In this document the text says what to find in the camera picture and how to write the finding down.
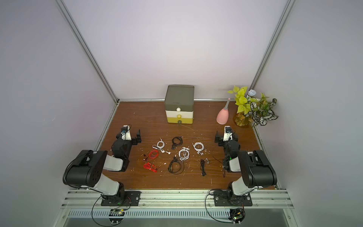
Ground white earphones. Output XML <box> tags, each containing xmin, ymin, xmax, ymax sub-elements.
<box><xmin>178</xmin><ymin>147</ymin><xmax>190</xmax><ymax>162</ymax></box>
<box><xmin>152</xmin><ymin>138</ymin><xmax>171</xmax><ymax>155</ymax></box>
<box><xmin>192</xmin><ymin>142</ymin><xmax>205</xmax><ymax>155</ymax></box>

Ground olive green top drawer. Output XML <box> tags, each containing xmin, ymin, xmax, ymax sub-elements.
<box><xmin>164</xmin><ymin>103</ymin><xmax>194</xmax><ymax>112</ymax></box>

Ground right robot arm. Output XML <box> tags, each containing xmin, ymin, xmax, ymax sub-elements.
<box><xmin>215</xmin><ymin>132</ymin><xmax>278</xmax><ymax>197</ymax></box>

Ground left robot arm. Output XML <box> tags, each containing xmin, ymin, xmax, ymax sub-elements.
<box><xmin>62</xmin><ymin>125</ymin><xmax>142</xmax><ymax>203</ymax></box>

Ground red earphones upper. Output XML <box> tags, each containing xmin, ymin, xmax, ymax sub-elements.
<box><xmin>144</xmin><ymin>149</ymin><xmax>159</xmax><ymax>161</ymax></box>

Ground red earphones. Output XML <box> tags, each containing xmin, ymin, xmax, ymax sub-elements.
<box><xmin>143</xmin><ymin>162</ymin><xmax>161</xmax><ymax>173</ymax></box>
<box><xmin>144</xmin><ymin>149</ymin><xmax>159</xmax><ymax>161</ymax></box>

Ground red earphones lower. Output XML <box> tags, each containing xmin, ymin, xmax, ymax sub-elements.
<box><xmin>143</xmin><ymin>162</ymin><xmax>161</xmax><ymax>173</ymax></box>

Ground black earphones right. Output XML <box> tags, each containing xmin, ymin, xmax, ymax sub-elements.
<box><xmin>200</xmin><ymin>158</ymin><xmax>209</xmax><ymax>176</ymax></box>

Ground black earphones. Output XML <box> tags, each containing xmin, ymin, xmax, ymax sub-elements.
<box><xmin>168</xmin><ymin>157</ymin><xmax>184</xmax><ymax>175</ymax></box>
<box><xmin>172</xmin><ymin>136</ymin><xmax>183</xmax><ymax>149</ymax></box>
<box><xmin>200</xmin><ymin>158</ymin><xmax>209</xmax><ymax>176</ymax></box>

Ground black earphones top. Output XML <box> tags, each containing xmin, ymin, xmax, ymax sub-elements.
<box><xmin>172</xmin><ymin>136</ymin><xmax>183</xmax><ymax>149</ymax></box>

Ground cream middle drawer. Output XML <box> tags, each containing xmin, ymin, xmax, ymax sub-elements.
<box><xmin>165</xmin><ymin>110</ymin><xmax>194</xmax><ymax>119</ymax></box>

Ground black earphones bottom centre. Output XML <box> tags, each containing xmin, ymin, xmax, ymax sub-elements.
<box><xmin>168</xmin><ymin>157</ymin><xmax>184</xmax><ymax>175</ymax></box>

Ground three-tier drawer cabinet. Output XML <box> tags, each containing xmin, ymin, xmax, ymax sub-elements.
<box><xmin>164</xmin><ymin>85</ymin><xmax>194</xmax><ymax>112</ymax></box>

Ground pink vase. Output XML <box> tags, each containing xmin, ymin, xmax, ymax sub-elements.
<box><xmin>216</xmin><ymin>98</ymin><xmax>231</xmax><ymax>125</ymax></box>

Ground potted green plant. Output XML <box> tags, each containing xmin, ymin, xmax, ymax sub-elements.
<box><xmin>228</xmin><ymin>86</ymin><xmax>278</xmax><ymax>128</ymax></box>

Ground left controller board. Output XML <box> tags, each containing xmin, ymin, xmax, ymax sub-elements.
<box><xmin>108</xmin><ymin>209</ymin><xmax>126</xmax><ymax>226</ymax></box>

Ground controller board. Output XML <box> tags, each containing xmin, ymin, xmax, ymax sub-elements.
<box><xmin>108</xmin><ymin>209</ymin><xmax>126</xmax><ymax>226</ymax></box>
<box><xmin>228</xmin><ymin>208</ymin><xmax>246</xmax><ymax>225</ymax></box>

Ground right controller board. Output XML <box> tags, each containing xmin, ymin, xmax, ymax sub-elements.
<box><xmin>228</xmin><ymin>208</ymin><xmax>246</xmax><ymax>225</ymax></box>

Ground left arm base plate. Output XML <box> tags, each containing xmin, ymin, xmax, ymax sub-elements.
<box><xmin>101</xmin><ymin>191</ymin><xmax>141</xmax><ymax>207</ymax></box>

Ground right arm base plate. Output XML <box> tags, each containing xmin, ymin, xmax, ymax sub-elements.
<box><xmin>210</xmin><ymin>190</ymin><xmax>253</xmax><ymax>207</ymax></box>

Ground aluminium mounting rail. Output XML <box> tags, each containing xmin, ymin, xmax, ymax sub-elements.
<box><xmin>61</xmin><ymin>189</ymin><xmax>294</xmax><ymax>209</ymax></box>

